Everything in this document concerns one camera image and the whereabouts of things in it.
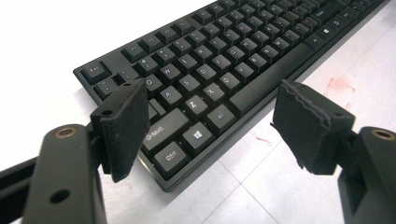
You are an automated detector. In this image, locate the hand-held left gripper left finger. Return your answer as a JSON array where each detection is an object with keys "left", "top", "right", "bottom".
[{"left": 90, "top": 78, "right": 151, "bottom": 184}]

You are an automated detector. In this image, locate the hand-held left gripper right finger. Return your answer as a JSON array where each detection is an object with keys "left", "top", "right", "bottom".
[{"left": 270, "top": 79, "right": 357, "bottom": 175}]

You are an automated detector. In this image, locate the black computer keyboard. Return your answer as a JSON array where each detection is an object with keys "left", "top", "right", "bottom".
[{"left": 73, "top": 0, "right": 392, "bottom": 193}]

